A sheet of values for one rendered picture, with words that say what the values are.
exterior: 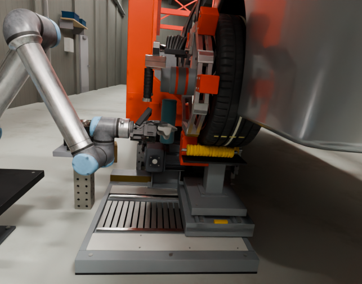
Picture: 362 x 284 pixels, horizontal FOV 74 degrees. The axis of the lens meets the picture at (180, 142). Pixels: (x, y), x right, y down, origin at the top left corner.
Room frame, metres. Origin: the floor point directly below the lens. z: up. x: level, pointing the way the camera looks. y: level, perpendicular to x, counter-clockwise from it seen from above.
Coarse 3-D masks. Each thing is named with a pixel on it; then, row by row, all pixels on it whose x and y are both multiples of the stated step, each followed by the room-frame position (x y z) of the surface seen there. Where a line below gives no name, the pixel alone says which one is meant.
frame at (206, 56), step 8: (192, 32) 1.32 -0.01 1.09; (200, 40) 1.10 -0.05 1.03; (208, 40) 1.10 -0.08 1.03; (200, 48) 1.06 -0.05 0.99; (208, 48) 1.07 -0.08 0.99; (200, 56) 1.03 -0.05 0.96; (208, 56) 1.03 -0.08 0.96; (184, 64) 1.54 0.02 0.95; (200, 64) 1.03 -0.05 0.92; (208, 64) 1.04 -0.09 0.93; (200, 72) 1.03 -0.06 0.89; (208, 72) 1.04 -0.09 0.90; (184, 96) 1.53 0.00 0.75; (192, 96) 1.54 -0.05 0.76; (208, 96) 1.04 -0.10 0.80; (184, 104) 1.48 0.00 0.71; (200, 104) 1.03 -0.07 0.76; (208, 104) 1.04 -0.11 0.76; (184, 112) 1.44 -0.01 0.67; (192, 112) 1.05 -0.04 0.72; (200, 112) 1.04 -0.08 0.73; (184, 120) 1.40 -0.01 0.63; (192, 120) 1.09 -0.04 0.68; (200, 120) 1.09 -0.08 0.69; (184, 128) 1.29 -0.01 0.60; (192, 128) 1.18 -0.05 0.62; (200, 128) 1.14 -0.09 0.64; (192, 136) 1.19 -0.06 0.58
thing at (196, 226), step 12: (180, 192) 1.38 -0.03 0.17; (180, 204) 1.32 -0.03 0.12; (192, 216) 1.15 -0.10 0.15; (204, 216) 1.13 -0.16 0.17; (216, 216) 1.17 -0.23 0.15; (228, 216) 1.18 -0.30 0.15; (240, 216) 1.16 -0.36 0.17; (192, 228) 1.06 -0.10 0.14; (204, 228) 1.06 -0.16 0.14; (216, 228) 1.07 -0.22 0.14; (228, 228) 1.08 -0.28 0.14; (240, 228) 1.09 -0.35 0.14; (252, 228) 1.09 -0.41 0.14
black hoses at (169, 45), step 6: (168, 36) 1.12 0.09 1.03; (180, 36) 1.13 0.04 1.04; (168, 42) 1.09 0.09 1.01; (174, 42) 1.10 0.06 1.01; (180, 42) 1.10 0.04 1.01; (168, 48) 1.07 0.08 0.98; (174, 48) 1.07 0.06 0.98; (180, 48) 1.08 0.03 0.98; (174, 54) 1.08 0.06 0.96; (180, 54) 1.07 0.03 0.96; (186, 54) 1.21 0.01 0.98
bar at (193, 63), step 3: (195, 36) 1.28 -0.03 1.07; (195, 39) 1.28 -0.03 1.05; (195, 42) 1.28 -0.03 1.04; (195, 45) 1.28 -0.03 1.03; (195, 48) 1.28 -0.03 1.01; (195, 51) 1.28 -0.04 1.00; (195, 54) 1.28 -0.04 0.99; (192, 57) 1.27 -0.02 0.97; (192, 60) 1.27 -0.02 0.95; (195, 60) 1.28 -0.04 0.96; (192, 63) 1.27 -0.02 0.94; (195, 63) 1.28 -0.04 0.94; (192, 66) 1.27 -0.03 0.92; (195, 66) 1.28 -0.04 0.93
